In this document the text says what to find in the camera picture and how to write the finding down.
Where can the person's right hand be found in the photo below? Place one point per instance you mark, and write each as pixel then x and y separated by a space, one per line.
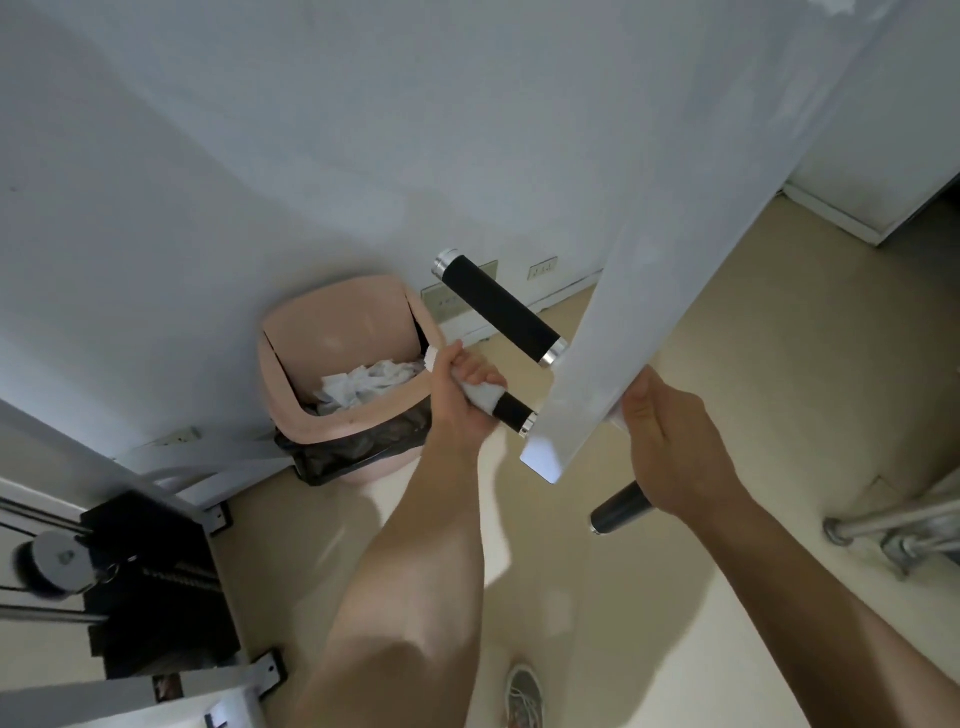
pixel 679 450

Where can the white upright panel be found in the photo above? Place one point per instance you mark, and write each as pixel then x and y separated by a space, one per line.
pixel 600 360

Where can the white tissue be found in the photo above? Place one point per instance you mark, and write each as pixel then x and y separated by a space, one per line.
pixel 484 396

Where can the person's left hand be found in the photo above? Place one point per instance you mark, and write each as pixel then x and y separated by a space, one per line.
pixel 454 416

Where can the black weight stack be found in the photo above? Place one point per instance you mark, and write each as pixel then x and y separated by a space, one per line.
pixel 161 592

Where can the person's left fingers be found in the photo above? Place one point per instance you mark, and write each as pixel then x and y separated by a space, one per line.
pixel 480 373

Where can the silver metal bar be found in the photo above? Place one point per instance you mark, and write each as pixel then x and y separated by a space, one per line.
pixel 892 525

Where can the beige wall outlet plate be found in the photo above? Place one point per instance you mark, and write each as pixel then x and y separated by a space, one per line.
pixel 442 301

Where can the white machine frame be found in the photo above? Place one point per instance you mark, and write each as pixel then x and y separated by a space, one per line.
pixel 45 442

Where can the person's right thumb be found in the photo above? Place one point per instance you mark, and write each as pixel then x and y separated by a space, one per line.
pixel 639 424

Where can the person's right forearm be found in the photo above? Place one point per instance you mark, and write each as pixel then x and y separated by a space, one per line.
pixel 810 622

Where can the black trash bag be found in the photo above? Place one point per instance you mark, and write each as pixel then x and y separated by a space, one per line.
pixel 367 446

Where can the person's left forearm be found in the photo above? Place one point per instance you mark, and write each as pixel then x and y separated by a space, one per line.
pixel 405 585

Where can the pink trash bin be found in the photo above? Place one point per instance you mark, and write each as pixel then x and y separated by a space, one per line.
pixel 337 330

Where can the white cabinet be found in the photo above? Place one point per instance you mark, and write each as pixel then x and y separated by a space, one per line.
pixel 855 150

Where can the small white wall outlet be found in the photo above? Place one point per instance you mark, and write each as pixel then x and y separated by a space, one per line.
pixel 541 268

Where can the grey sneaker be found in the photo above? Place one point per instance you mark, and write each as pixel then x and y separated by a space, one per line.
pixel 523 697

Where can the grey pulley wheel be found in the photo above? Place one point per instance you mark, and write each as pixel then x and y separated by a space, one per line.
pixel 56 562

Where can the crumpled white paper waste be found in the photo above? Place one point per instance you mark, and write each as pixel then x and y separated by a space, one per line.
pixel 360 384

